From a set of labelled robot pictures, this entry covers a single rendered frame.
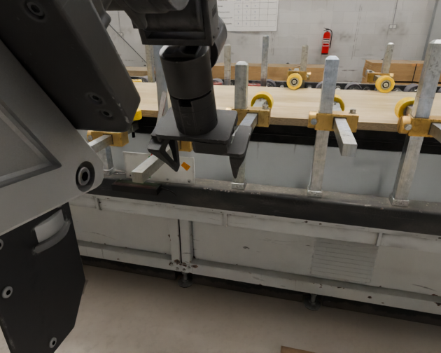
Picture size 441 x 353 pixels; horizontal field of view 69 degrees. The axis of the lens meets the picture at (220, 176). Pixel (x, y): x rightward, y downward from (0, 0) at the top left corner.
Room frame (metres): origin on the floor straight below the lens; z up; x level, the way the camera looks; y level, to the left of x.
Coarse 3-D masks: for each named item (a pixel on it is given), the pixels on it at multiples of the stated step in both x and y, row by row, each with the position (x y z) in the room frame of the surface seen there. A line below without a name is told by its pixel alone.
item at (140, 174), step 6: (168, 144) 0.97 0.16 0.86; (180, 144) 1.02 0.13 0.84; (168, 150) 0.92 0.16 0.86; (150, 156) 0.86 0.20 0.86; (144, 162) 0.81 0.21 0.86; (150, 162) 0.81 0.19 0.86; (156, 162) 0.83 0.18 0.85; (162, 162) 0.87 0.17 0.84; (138, 168) 0.78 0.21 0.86; (144, 168) 0.78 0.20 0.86; (150, 168) 0.80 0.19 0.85; (156, 168) 0.83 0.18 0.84; (132, 174) 0.75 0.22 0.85; (138, 174) 0.75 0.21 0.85; (144, 174) 0.76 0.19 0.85; (150, 174) 0.79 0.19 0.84; (132, 180) 0.75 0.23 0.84; (138, 180) 0.75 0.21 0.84; (144, 180) 0.76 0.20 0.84
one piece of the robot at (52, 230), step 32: (32, 224) 0.24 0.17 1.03; (64, 224) 0.28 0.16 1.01; (0, 256) 0.21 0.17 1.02; (32, 256) 0.23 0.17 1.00; (64, 256) 0.27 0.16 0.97; (0, 288) 0.20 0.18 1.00; (32, 288) 0.23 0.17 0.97; (64, 288) 0.26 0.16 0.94; (0, 320) 0.19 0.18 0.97; (32, 320) 0.22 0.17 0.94; (64, 320) 0.25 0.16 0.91; (32, 352) 0.21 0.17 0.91
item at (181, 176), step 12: (132, 156) 1.06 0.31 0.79; (144, 156) 1.05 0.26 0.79; (132, 168) 1.06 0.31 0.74; (168, 168) 1.03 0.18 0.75; (180, 168) 1.02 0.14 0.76; (192, 168) 1.01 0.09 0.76; (156, 180) 1.04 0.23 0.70; (168, 180) 1.03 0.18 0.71; (180, 180) 1.02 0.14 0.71; (192, 180) 1.01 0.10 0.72
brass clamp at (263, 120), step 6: (228, 108) 1.00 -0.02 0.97; (246, 108) 0.99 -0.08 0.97; (252, 108) 0.99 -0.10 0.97; (258, 108) 0.99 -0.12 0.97; (270, 108) 0.99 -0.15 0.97; (240, 114) 0.97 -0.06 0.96; (258, 114) 0.96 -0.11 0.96; (264, 114) 0.96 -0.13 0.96; (240, 120) 0.97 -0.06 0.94; (258, 120) 0.96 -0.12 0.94; (264, 120) 0.96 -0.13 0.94; (258, 126) 0.96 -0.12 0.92; (264, 126) 0.96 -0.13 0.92
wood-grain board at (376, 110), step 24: (144, 96) 1.58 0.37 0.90; (216, 96) 1.58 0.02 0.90; (288, 96) 1.58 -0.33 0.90; (312, 96) 1.58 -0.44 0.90; (360, 96) 1.58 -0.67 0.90; (384, 96) 1.58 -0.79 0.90; (408, 96) 1.58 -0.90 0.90; (288, 120) 1.15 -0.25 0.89; (360, 120) 1.11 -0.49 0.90; (384, 120) 1.11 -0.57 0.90
